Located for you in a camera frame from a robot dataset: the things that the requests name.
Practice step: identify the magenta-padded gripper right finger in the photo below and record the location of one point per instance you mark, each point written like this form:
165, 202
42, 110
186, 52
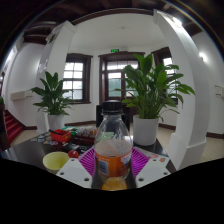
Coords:
151, 171

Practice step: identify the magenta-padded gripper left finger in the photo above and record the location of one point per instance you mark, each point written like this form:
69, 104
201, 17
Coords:
75, 171

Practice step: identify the orange drink bottle black cap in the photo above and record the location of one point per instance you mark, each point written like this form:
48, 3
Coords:
113, 153

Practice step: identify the white printed leaflet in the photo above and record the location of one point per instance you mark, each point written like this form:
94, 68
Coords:
158, 157

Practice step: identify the small red ball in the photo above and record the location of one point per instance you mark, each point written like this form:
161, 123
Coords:
73, 154

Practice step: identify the pale yellow mug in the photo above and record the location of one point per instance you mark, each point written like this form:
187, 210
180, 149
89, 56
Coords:
55, 161

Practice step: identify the black flat device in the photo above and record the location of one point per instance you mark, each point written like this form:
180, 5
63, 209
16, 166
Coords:
70, 146

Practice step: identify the brown snack box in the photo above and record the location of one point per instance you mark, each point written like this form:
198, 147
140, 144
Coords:
85, 135

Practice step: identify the red box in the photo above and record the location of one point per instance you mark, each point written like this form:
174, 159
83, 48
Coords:
60, 136

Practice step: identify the black chair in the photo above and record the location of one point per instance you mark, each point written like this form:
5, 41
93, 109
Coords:
99, 116

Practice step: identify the red carpeted stairs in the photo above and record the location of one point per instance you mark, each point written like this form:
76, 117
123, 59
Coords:
12, 126

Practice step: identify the green plant in white pot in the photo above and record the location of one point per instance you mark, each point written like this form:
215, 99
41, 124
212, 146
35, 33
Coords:
53, 96
150, 90

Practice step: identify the dark framed window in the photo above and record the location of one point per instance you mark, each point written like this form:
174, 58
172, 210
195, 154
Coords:
75, 80
166, 60

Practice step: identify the dark wooden double door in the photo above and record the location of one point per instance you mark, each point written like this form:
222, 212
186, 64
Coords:
113, 80

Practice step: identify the small green plant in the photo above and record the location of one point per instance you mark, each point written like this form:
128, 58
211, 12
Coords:
2, 100

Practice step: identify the green exit sign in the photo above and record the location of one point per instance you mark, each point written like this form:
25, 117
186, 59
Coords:
114, 50

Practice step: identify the white wall radiator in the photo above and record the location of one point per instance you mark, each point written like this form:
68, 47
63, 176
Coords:
20, 95
220, 91

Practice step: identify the white wall lamp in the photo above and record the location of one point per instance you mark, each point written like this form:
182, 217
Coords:
202, 56

